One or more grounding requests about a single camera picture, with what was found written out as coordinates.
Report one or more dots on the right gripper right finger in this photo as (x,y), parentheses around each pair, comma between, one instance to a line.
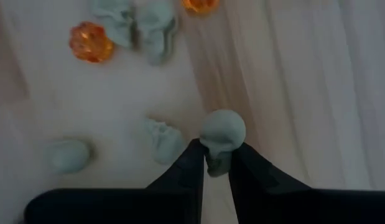
(267,193)

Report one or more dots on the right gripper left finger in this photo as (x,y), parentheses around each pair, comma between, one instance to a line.
(179,193)

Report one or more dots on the pale plastic skull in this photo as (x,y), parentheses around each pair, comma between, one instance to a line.
(221,130)
(164,143)
(156,28)
(116,21)
(67,155)

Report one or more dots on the orange translucent plastic pumpkin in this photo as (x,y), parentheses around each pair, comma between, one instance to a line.
(200,5)
(91,42)

